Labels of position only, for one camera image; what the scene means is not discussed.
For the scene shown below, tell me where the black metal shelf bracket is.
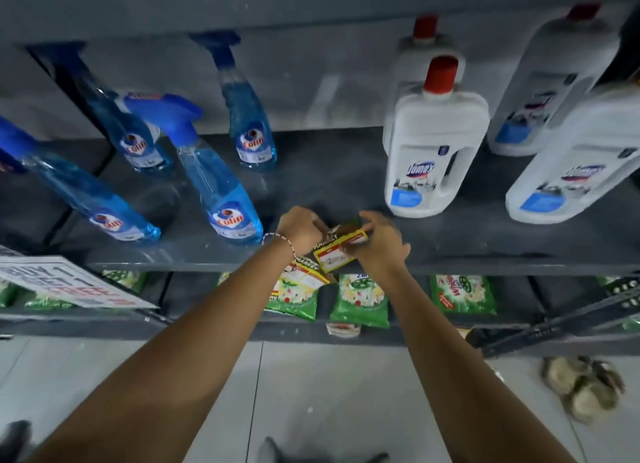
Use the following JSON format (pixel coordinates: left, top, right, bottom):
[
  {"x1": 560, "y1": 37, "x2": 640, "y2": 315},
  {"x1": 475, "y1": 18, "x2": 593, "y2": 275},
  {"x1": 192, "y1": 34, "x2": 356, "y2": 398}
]
[{"x1": 469, "y1": 285, "x2": 640, "y2": 359}]

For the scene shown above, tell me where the white cleaner bottle red cap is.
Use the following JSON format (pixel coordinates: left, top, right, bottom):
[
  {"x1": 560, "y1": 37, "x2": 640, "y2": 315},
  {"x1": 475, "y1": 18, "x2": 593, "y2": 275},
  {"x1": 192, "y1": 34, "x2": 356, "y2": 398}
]
[
  {"x1": 395, "y1": 15, "x2": 467, "y2": 110},
  {"x1": 505, "y1": 82, "x2": 640, "y2": 225},
  {"x1": 487, "y1": 3, "x2": 622, "y2": 157},
  {"x1": 382, "y1": 55, "x2": 491, "y2": 219}
]

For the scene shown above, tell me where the small white shelf tag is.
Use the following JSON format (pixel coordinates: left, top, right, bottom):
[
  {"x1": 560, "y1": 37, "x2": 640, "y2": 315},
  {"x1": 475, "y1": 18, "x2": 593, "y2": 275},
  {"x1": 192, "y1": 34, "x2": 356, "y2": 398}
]
[{"x1": 326, "y1": 322, "x2": 362, "y2": 339}]

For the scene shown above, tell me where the white promotional sign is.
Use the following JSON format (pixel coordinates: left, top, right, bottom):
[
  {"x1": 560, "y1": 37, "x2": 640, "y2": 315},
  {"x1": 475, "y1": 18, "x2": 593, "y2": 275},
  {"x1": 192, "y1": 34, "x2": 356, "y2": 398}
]
[{"x1": 0, "y1": 247, "x2": 159, "y2": 310}]

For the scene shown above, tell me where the person's left hand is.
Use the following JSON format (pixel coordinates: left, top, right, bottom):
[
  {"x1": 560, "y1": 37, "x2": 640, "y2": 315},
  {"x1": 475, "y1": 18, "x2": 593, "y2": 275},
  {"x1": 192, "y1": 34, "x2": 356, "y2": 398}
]
[{"x1": 276, "y1": 206, "x2": 332, "y2": 256}]

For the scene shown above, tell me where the blue glass cleaner spray bottle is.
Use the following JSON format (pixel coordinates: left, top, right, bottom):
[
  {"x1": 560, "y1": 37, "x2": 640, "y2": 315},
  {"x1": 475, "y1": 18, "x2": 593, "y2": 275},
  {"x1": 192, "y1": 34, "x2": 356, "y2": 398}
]
[
  {"x1": 123, "y1": 93, "x2": 265, "y2": 245},
  {"x1": 189, "y1": 30, "x2": 278, "y2": 172},
  {"x1": 0, "y1": 115, "x2": 162, "y2": 244},
  {"x1": 45, "y1": 43, "x2": 174, "y2": 175}
]

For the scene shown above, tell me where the white bead bracelet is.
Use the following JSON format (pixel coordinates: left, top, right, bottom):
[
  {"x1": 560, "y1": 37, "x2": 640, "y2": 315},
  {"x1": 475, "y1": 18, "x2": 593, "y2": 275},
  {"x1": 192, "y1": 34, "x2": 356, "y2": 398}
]
[{"x1": 261, "y1": 231, "x2": 299, "y2": 259}]

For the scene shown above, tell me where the person's right forearm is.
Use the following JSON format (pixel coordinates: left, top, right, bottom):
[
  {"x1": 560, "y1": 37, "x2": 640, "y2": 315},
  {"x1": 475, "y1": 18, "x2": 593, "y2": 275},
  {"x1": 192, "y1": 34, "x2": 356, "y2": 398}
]
[{"x1": 372, "y1": 265, "x2": 577, "y2": 463}]

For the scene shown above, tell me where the person's left forearm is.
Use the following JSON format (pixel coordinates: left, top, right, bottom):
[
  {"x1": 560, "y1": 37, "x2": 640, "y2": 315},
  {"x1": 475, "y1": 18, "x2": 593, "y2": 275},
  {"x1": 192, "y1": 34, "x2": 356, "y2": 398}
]
[{"x1": 25, "y1": 239, "x2": 297, "y2": 463}]

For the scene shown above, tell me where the grey metal shelf unit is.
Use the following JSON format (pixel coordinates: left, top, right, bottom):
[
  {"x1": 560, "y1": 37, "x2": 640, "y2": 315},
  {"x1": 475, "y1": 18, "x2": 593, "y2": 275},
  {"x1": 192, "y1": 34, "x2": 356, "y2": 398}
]
[{"x1": 0, "y1": 0, "x2": 640, "y2": 359}]

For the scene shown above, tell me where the row of green detergent packets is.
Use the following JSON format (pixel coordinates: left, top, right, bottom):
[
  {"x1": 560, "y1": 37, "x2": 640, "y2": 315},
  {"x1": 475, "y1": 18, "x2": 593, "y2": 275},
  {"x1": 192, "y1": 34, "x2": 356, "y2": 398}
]
[{"x1": 0, "y1": 270, "x2": 640, "y2": 331}]

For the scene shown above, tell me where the beige fuzzy floor rag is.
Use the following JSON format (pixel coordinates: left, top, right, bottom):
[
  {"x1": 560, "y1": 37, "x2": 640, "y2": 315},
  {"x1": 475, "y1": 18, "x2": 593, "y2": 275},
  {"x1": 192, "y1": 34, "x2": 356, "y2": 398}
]
[{"x1": 542, "y1": 355, "x2": 626, "y2": 424}]

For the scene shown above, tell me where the person's right hand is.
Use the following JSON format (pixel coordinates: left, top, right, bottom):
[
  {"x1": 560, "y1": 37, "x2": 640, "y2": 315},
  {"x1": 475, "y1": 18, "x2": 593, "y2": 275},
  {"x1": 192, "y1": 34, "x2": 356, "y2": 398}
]
[{"x1": 344, "y1": 210, "x2": 412, "y2": 279}]

